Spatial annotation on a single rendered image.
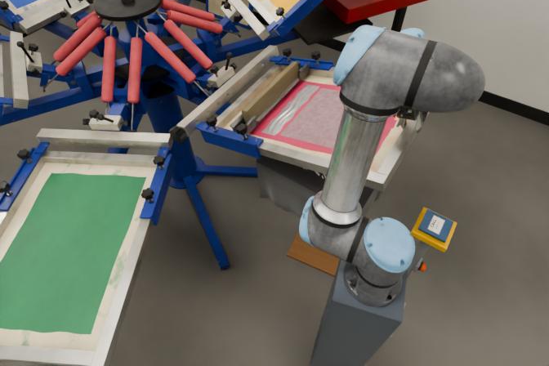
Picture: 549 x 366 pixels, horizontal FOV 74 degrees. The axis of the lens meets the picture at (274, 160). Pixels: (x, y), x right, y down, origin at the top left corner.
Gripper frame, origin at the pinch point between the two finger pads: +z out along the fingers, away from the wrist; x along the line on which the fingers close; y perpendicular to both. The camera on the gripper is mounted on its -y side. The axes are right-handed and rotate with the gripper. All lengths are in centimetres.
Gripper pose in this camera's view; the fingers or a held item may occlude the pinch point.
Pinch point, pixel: (412, 127)
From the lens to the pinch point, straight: 135.7
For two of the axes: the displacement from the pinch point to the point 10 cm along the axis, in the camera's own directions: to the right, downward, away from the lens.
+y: -5.6, 6.5, -5.2
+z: 2.3, 7.2, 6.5
